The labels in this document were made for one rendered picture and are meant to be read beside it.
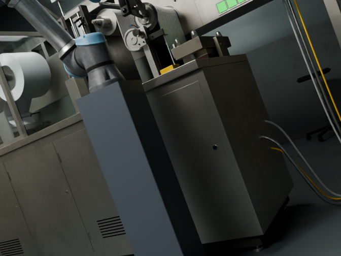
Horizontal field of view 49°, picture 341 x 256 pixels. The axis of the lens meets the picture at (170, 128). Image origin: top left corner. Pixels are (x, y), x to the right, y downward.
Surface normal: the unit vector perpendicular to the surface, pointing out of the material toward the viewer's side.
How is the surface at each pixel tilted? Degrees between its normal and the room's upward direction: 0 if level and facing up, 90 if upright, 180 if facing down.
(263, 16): 90
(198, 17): 90
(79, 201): 90
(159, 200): 90
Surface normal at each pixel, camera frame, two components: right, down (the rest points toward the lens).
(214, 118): -0.49, 0.20
